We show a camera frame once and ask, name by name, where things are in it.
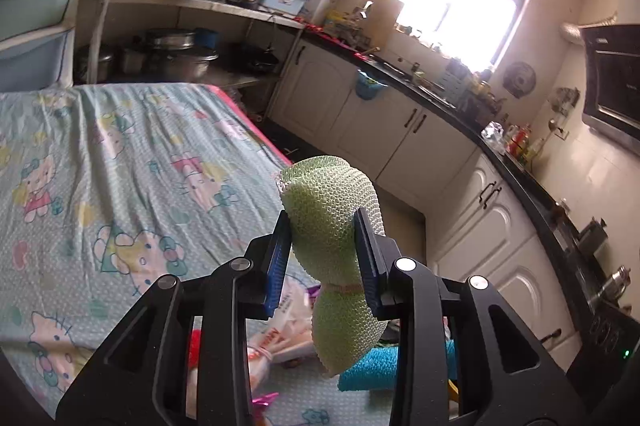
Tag grey lidded pot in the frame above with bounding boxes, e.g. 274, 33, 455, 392
575, 218, 608, 254

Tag green mesh scrubber sponge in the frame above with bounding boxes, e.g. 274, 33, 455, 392
276, 156, 388, 379

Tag black gas stove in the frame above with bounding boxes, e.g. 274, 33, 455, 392
565, 296, 640, 402

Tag white plastic snack bag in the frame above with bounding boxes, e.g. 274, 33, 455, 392
245, 278, 326, 399

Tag black wok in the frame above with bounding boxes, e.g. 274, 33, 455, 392
235, 46, 281, 74

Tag teal drawer organizer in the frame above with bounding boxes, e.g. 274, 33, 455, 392
442, 58, 473, 104

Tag red sauce bottle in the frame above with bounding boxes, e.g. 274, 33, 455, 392
512, 128, 531, 157

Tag black range hood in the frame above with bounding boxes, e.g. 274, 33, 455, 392
580, 23, 640, 144

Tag large steel steamer pot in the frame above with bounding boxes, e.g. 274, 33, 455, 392
144, 28, 221, 82

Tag steel kettle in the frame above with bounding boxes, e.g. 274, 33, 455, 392
587, 266, 633, 307

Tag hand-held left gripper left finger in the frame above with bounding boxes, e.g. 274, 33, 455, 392
55, 208, 293, 426

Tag white kitchen cabinets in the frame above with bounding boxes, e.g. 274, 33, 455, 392
265, 38, 583, 372

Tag black kitchen countertop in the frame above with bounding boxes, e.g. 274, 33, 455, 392
300, 28, 640, 357

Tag teal towel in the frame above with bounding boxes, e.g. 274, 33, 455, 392
337, 338, 458, 394

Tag shiny purple candy wrapper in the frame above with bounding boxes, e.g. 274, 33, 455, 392
252, 391, 281, 414

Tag cartoon cat printed blanket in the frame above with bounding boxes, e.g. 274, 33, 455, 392
0, 83, 401, 426

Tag clear crumpled plastic bag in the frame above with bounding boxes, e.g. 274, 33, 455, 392
481, 122, 506, 144

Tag pale plastic drawer cabinet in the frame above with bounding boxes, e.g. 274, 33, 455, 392
0, 0, 101, 91

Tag blue plastic jar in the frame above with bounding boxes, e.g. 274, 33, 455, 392
195, 28, 221, 52

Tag metal kitchen shelf rack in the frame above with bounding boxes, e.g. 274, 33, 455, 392
75, 0, 306, 107

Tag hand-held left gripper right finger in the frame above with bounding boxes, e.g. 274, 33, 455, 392
352, 208, 591, 426

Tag blue hanging waste bin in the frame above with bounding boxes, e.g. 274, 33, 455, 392
355, 68, 390, 101

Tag small steel pot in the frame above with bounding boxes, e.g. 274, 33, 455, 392
120, 46, 151, 74

